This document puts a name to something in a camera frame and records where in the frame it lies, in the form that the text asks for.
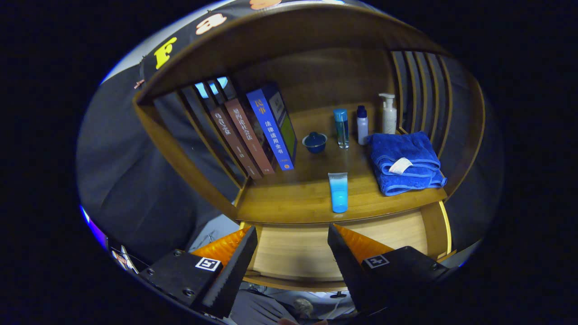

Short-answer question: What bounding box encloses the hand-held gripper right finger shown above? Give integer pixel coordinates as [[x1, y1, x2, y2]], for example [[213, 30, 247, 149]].
[[327, 223, 452, 314]]

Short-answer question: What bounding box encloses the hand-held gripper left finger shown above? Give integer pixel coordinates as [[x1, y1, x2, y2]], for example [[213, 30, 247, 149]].
[[138, 226, 259, 319]]

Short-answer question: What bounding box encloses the wooden drawer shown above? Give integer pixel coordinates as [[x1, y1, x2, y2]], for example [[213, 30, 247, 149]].
[[242, 201, 453, 299]]

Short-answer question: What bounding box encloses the light blue tube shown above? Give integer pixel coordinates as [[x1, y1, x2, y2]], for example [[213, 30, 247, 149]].
[[328, 172, 349, 214]]

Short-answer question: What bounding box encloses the wooden countertop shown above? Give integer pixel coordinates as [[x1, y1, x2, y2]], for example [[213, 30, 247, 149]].
[[235, 102, 448, 225]]

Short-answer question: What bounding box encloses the wooden cabinet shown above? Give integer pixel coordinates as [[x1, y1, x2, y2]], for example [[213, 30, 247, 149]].
[[133, 5, 486, 292]]

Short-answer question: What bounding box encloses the person's grey clothing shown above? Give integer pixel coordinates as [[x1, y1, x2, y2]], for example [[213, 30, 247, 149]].
[[228, 289, 357, 325]]

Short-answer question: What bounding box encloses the dark brown book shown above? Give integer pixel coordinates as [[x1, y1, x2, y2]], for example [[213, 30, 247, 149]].
[[209, 106, 262, 180]]

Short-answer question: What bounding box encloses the small blue lidded teacup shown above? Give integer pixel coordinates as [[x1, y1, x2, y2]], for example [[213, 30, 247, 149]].
[[302, 131, 327, 154]]

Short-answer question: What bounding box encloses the folded blue towel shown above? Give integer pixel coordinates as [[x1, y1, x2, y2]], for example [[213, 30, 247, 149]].
[[367, 131, 447, 197]]

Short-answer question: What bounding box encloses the reddish brown book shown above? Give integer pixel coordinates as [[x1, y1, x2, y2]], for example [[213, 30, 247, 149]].
[[224, 98, 276, 176]]

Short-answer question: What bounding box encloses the clear bottle teal cap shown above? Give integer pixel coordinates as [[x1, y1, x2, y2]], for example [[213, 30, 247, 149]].
[[333, 108, 350, 149]]

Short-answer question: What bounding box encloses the white bottle dark blue cap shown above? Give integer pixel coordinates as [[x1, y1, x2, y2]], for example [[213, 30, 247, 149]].
[[356, 105, 369, 145]]

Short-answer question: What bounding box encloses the blue book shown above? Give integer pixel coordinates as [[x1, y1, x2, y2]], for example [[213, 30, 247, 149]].
[[246, 81, 298, 171]]

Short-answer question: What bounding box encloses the white pump bottle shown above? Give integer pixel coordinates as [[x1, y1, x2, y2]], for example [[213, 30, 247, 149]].
[[379, 93, 397, 135]]

